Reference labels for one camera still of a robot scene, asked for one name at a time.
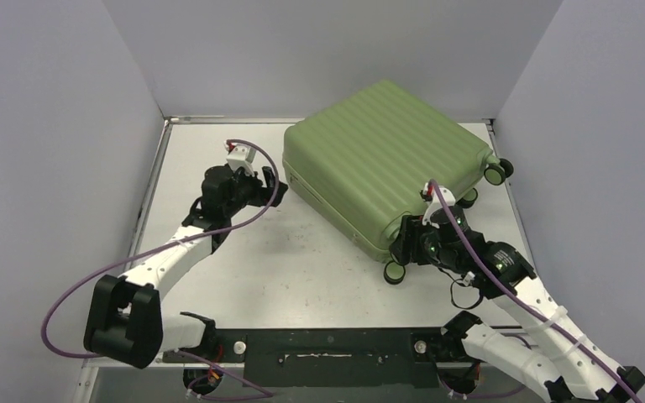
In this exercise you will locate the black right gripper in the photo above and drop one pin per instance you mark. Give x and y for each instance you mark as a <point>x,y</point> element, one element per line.
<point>407,242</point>

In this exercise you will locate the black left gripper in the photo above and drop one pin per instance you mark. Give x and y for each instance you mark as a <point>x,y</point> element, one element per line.
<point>264,196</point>

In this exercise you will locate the green suitcase with blue lining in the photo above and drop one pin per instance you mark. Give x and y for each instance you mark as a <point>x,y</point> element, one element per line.
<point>362,162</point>

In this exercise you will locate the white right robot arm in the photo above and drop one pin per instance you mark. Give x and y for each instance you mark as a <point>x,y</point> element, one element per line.
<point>566,366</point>

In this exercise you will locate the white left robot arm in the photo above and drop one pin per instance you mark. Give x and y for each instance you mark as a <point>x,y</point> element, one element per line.
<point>125,320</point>

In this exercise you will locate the front green suitcase wheel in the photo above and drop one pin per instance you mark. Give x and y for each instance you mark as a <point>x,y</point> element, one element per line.
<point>394,273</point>

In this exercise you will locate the middle left suitcase wheel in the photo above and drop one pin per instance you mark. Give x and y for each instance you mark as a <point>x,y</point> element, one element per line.
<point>496,173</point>

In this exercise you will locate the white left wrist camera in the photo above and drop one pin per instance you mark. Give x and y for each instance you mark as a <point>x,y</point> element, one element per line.
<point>241,157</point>

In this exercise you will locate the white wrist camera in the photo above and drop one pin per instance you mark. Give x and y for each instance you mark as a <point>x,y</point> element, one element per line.
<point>241,157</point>
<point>436,198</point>

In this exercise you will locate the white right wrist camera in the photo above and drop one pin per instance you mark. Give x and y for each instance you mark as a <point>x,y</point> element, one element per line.
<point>436,198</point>

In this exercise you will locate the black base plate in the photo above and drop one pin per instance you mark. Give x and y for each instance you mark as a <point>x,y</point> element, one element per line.
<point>421,357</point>

